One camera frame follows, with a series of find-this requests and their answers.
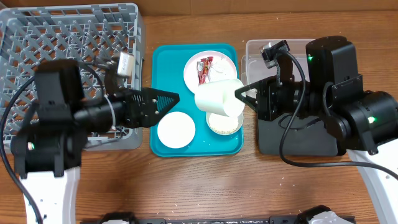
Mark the pink bowl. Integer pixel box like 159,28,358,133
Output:
157,111,196,149

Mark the white cup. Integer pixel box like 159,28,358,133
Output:
194,78,245,117

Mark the pile of rice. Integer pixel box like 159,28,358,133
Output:
208,113,239,136

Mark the grey bowl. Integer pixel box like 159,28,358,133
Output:
205,110,244,136

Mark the red snack wrapper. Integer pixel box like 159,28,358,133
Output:
197,57,213,85

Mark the white wrapper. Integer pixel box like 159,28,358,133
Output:
209,59,230,82

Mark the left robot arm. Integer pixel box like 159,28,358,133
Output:
6,59,180,223

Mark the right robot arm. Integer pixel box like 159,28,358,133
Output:
235,35,397,223

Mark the clear plastic bin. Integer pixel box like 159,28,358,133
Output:
240,39,312,85

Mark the teal serving tray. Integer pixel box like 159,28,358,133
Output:
150,43,244,157

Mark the black tray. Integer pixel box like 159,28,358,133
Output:
257,114,346,156

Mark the large white plate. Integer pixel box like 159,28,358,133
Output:
183,50,238,93

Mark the grey plastic dish rack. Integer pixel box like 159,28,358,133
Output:
1,3,146,154

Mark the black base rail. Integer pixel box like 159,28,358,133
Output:
80,212,356,224

